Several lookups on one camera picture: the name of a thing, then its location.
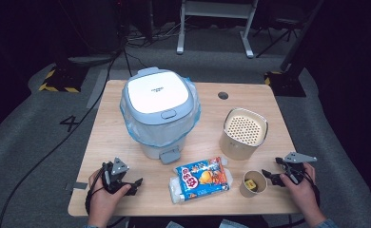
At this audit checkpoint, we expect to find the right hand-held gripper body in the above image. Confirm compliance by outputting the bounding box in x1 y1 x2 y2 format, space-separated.
275 151 318 186

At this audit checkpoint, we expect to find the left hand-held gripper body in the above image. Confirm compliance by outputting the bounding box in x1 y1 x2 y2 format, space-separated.
102 157 134 195

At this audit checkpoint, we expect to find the small yellow tea bag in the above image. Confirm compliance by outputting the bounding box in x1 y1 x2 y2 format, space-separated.
244 179 259 191

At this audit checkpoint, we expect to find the brown paper cup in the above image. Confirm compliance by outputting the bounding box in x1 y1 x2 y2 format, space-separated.
239 170 268 199

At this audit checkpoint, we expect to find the beige perforated strainer container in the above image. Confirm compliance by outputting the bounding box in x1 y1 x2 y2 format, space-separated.
218 107 269 162

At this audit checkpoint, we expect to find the colourful snack packet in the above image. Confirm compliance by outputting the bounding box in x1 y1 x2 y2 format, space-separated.
168 156 234 204

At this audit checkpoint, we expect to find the white pedal trash can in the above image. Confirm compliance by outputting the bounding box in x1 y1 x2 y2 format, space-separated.
120 66 202 165

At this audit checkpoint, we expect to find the person's right hand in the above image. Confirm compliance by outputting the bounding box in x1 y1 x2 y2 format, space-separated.
280 161 322 220

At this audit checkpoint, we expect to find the person's left hand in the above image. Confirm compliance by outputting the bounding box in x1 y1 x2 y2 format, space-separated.
88 169 132 220

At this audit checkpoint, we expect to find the grey tape piece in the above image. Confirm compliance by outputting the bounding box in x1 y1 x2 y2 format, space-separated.
65 181 89 192

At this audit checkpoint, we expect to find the blue plastic bin liner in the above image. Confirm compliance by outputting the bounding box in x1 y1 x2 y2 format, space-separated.
119 76 203 148

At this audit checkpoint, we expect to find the person's denim clothing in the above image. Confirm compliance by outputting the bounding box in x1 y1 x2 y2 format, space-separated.
165 218 249 228

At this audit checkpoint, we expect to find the black stand base striped tape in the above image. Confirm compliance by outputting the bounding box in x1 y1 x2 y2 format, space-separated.
38 61 90 94
264 69 307 98

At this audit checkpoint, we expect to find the grey floor tape strip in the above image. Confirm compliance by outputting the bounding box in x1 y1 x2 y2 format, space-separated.
86 68 111 110

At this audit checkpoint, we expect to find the black tripod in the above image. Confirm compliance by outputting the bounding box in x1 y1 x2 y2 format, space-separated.
254 10 303 59

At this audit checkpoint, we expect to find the left hand-held gripper cable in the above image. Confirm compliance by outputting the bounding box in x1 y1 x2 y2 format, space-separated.
85 164 107 217

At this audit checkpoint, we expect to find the hand-held gripper cable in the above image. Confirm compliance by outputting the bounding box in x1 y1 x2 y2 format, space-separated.
85 164 107 217
287 167 322 208

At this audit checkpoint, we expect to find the right hand-held gripper cable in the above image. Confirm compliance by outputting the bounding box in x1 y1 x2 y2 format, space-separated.
287 167 322 208

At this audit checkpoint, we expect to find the long black floor cable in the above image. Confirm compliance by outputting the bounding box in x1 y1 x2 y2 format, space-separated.
0 47 125 228

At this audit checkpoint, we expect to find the bundle of floor cables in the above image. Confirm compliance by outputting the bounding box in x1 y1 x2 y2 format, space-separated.
126 18 183 49

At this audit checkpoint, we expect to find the white desk frame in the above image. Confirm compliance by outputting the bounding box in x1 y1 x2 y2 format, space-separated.
176 0 260 59

